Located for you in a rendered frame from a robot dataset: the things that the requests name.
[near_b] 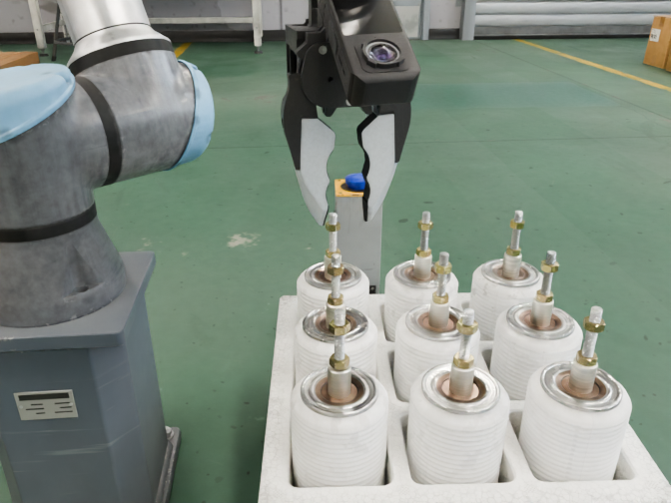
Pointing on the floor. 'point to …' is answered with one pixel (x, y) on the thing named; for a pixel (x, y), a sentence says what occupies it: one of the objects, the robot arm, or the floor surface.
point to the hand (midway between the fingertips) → (346, 211)
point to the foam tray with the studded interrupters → (270, 490)
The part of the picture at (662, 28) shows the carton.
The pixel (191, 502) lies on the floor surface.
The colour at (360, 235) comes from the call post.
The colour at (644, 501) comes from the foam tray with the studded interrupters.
